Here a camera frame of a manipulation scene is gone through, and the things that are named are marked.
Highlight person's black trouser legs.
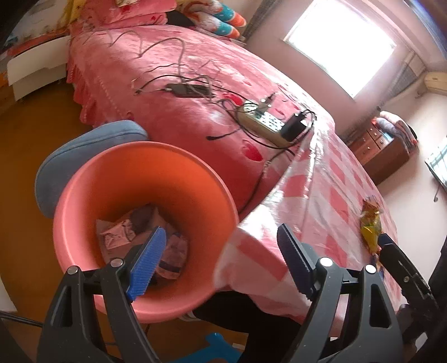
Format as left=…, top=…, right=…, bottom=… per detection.
left=193, top=289, right=315, bottom=363

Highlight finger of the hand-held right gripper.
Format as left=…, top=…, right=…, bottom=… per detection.
left=372, top=254, right=385, bottom=282
left=378, top=233, right=439, bottom=315

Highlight white wall air conditioner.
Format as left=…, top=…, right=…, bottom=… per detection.
left=424, top=71, right=447, bottom=94

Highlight white printed plastic package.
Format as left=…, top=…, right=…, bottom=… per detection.
left=96, top=216, right=137, bottom=252

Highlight grey curtain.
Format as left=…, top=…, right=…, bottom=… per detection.
left=383, top=52, right=427, bottom=109

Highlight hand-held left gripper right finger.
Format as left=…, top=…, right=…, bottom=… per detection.
left=277, top=223, right=405, bottom=363

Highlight black flat device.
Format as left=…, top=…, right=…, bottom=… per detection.
left=165, top=83, right=214, bottom=99

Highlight barred side window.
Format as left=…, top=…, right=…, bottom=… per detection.
left=424, top=142, right=447, bottom=193

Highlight orange plastic trash bin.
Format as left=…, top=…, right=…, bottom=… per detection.
left=52, top=141, right=240, bottom=324

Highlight wrappers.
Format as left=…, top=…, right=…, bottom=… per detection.
left=153, top=232, right=190, bottom=280

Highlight brown wooden dresser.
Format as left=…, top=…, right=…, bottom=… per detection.
left=348, top=122, right=412, bottom=186

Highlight blue plastic stool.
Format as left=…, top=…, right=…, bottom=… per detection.
left=181, top=333, right=246, bottom=363

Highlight colourful rolled quilt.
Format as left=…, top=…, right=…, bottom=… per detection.
left=177, top=0, right=247, bottom=40

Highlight yellow snack wrapper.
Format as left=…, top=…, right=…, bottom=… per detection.
left=361, top=198, right=385, bottom=256

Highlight tangle of black cables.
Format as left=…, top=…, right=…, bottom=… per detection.
left=131, top=37, right=317, bottom=213

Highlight bright window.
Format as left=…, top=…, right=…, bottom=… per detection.
left=279, top=0, right=399, bottom=99

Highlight blue cushioned chair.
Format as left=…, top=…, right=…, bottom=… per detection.
left=35, top=120, right=149, bottom=219

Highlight beige power strip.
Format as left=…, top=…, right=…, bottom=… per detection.
left=237, top=99, right=298, bottom=148

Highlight folded pink blanket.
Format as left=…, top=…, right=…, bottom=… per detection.
left=83, top=0, right=169, bottom=26

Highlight black power adapter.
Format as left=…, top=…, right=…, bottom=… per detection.
left=281, top=112, right=314, bottom=141

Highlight black cloth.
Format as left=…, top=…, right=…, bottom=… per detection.
left=167, top=12, right=197, bottom=29

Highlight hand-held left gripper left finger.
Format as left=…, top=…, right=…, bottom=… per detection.
left=37, top=226, right=168, bottom=363

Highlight red checked plastic tablecloth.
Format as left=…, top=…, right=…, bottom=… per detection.
left=214, top=120, right=399, bottom=339

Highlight bed with pink bedspread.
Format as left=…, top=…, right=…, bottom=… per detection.
left=66, top=21, right=332, bottom=213

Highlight clothes pile on dresser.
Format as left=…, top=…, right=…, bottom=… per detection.
left=375, top=111, right=420, bottom=151

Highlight white low cabinet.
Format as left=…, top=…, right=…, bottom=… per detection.
left=6, top=34, right=71, bottom=102

